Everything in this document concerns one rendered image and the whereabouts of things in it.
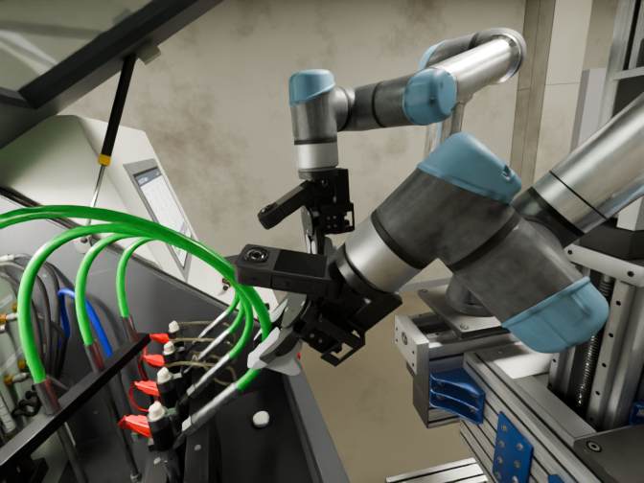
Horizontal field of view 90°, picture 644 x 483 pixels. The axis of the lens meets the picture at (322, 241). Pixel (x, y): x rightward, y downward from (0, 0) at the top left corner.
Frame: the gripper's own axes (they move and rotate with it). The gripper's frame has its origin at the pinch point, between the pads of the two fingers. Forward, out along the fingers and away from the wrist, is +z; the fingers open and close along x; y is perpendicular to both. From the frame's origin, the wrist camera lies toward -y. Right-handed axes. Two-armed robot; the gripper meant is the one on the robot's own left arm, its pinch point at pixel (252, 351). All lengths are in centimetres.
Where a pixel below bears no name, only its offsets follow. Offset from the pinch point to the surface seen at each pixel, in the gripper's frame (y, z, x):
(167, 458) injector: 0.8, 23.4, -5.3
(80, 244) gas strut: -32.5, 25.6, 23.4
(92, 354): -17.6, 29.0, 7.0
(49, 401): -18.0, 29.0, -2.0
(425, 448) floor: 126, 70, 57
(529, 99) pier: 126, -97, 267
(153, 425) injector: -4.0, 18.4, -4.2
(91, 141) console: -43, 11, 34
